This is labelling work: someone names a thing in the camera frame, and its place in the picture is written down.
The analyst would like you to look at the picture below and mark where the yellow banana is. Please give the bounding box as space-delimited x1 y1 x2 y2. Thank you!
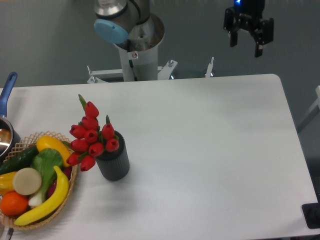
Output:
14 165 69 227

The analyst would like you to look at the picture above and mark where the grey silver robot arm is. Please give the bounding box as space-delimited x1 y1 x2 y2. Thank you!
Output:
94 0 274 58

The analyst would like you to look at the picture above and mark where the orange fruit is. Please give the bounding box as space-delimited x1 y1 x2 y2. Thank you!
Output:
0 191 29 216

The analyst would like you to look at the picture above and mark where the blue handled saucepan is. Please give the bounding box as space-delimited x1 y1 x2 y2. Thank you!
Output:
0 72 21 165

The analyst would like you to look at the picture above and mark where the white metal base frame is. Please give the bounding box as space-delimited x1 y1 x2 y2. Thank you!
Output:
86 56 215 84

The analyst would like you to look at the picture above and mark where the beige round disc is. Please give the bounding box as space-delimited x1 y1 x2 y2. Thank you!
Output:
12 167 42 196

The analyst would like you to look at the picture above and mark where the yellow bell pepper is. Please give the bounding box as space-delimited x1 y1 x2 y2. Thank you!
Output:
0 171 17 196

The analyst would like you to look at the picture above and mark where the dark grey ribbed vase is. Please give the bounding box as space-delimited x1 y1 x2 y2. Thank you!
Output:
95 131 130 182

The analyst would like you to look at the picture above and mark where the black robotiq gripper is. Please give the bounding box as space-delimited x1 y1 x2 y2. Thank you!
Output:
223 0 274 58

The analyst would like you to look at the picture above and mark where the red tulip bouquet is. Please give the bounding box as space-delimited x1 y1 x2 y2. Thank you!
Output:
66 94 120 172

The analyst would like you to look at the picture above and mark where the green bok choy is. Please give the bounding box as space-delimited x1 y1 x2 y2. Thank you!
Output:
28 148 63 208

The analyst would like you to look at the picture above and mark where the dark red beet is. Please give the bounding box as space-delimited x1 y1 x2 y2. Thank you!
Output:
47 167 72 198

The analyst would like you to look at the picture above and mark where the black box at table edge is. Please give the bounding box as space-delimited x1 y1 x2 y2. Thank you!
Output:
301 202 320 229

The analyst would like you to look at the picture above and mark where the green cucumber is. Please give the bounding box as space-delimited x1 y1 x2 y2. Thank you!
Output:
0 145 39 175

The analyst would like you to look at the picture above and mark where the woven wicker basket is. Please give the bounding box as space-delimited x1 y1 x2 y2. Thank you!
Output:
0 131 78 231

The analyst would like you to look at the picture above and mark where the white frame at right edge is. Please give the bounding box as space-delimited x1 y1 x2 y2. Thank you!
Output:
296 85 320 134

